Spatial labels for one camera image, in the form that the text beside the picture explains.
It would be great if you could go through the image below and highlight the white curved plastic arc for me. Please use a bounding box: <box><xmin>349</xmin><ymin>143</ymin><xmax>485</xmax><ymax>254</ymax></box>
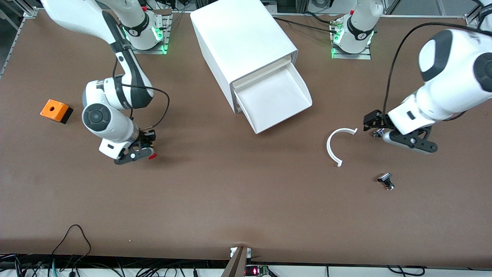
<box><xmin>326</xmin><ymin>128</ymin><xmax>359</xmax><ymax>168</ymax></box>

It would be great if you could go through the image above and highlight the orange button box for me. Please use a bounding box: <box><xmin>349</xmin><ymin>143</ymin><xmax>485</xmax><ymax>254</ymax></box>
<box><xmin>40</xmin><ymin>99</ymin><xmax>74</xmax><ymax>124</ymax></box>

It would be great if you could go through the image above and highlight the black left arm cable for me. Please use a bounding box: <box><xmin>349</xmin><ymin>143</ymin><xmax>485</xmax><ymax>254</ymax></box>
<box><xmin>383</xmin><ymin>22</ymin><xmax>481</xmax><ymax>122</ymax></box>

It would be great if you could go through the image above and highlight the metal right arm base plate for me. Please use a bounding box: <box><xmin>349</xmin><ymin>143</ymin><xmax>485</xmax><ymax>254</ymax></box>
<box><xmin>127</xmin><ymin>8</ymin><xmax>171</xmax><ymax>55</ymax></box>

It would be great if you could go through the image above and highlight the black looped table-edge cable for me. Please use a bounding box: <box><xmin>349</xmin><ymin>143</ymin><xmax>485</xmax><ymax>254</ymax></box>
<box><xmin>51</xmin><ymin>224</ymin><xmax>92</xmax><ymax>267</ymax></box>

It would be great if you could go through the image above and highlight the black cable on table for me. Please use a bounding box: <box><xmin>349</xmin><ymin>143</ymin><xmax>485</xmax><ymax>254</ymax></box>
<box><xmin>303</xmin><ymin>11</ymin><xmax>341</xmax><ymax>24</ymax></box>
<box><xmin>273</xmin><ymin>16</ymin><xmax>339</xmax><ymax>34</ymax></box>

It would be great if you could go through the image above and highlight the red display device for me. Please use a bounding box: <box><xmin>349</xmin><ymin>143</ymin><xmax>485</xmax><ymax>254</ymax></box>
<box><xmin>245</xmin><ymin>265</ymin><xmax>271</xmax><ymax>277</ymax></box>

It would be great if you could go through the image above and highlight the wooden post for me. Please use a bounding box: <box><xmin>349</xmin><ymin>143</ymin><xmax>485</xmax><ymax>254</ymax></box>
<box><xmin>221</xmin><ymin>247</ymin><xmax>248</xmax><ymax>277</ymax></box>

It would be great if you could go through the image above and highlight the white table edge rail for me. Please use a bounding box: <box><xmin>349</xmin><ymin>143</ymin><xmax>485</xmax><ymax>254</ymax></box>
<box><xmin>0</xmin><ymin>265</ymin><xmax>492</xmax><ymax>277</ymax></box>

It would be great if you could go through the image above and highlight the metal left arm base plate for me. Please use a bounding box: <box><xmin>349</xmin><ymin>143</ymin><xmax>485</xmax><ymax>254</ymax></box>
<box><xmin>331</xmin><ymin>17</ymin><xmax>372</xmax><ymax>60</ymax></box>

